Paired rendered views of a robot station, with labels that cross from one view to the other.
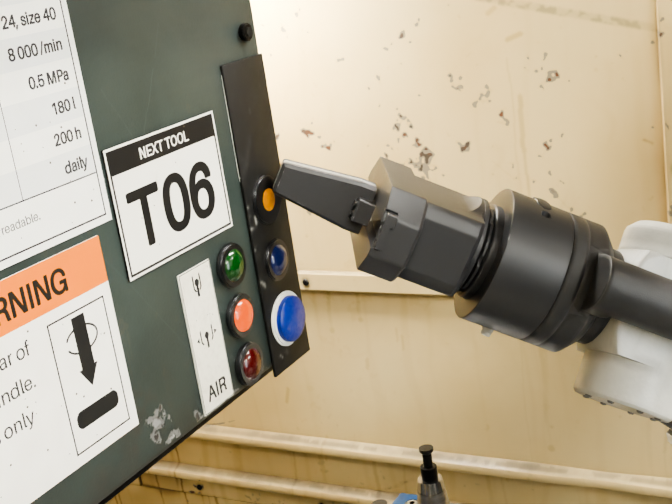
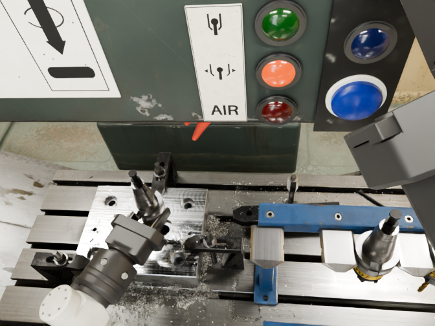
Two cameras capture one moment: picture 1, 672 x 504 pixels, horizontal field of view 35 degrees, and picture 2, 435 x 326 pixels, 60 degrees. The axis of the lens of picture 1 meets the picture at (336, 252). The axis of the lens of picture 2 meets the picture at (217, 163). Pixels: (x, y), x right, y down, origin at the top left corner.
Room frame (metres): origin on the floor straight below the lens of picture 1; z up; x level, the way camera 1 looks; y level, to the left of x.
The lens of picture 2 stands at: (0.51, -0.09, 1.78)
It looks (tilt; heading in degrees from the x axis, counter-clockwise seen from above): 52 degrees down; 72
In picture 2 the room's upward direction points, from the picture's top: 9 degrees counter-clockwise
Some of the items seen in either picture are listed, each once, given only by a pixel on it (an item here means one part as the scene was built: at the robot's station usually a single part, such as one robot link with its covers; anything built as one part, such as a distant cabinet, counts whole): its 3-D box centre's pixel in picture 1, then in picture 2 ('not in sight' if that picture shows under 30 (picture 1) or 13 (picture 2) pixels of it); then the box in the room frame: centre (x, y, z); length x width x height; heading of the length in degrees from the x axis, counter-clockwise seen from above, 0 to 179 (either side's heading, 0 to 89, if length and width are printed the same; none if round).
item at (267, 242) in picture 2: not in sight; (267, 247); (0.64, 0.13, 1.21); 0.07 x 0.05 x 0.01; 59
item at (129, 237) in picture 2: not in sight; (123, 251); (0.42, 0.30, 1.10); 0.13 x 0.12 x 0.10; 127
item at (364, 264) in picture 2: not in sight; (375, 253); (0.78, 0.05, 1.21); 0.06 x 0.06 x 0.03
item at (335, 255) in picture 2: not in sight; (338, 250); (0.74, 0.08, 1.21); 0.07 x 0.05 x 0.01; 59
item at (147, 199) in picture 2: not in sight; (142, 193); (0.50, 0.36, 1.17); 0.04 x 0.04 x 0.07
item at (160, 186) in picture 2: not in sight; (163, 178); (0.56, 0.53, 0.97); 0.13 x 0.03 x 0.15; 59
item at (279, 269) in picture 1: (277, 259); (369, 43); (0.65, 0.04, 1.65); 0.02 x 0.01 x 0.02; 149
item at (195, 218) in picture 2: not in sight; (145, 231); (0.46, 0.41, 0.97); 0.29 x 0.23 x 0.05; 149
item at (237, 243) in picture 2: not in sight; (214, 248); (0.59, 0.28, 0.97); 0.13 x 0.03 x 0.15; 149
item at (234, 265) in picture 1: (233, 265); (280, 24); (0.60, 0.06, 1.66); 0.02 x 0.01 x 0.02; 149
